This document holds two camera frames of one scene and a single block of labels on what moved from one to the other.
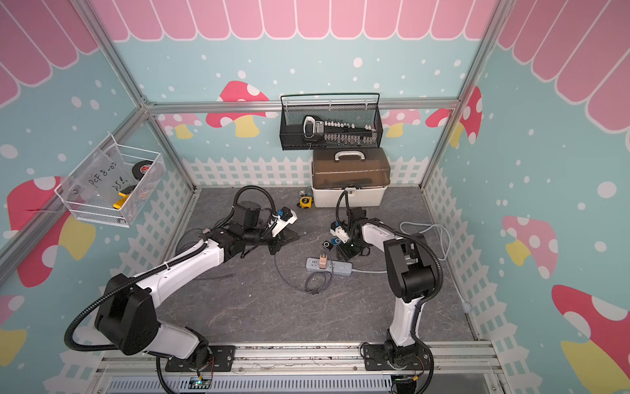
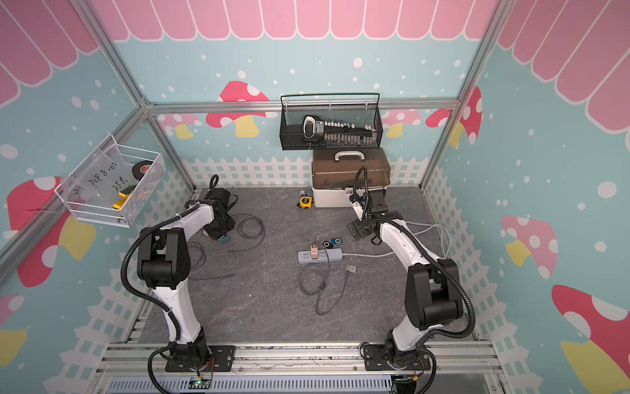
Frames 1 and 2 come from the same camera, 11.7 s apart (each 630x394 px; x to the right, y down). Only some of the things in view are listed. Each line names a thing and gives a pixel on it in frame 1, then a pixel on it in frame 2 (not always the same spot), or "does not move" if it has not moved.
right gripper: (344, 252) → (360, 231)
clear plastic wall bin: (114, 185) does not move
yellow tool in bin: (119, 204) does not move
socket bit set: (315, 128) does not move
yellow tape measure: (306, 202) does not move
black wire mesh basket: (330, 121) does not move
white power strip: (333, 267) → (305, 257)
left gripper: (281, 239) → (214, 234)
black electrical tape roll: (140, 168) does not move
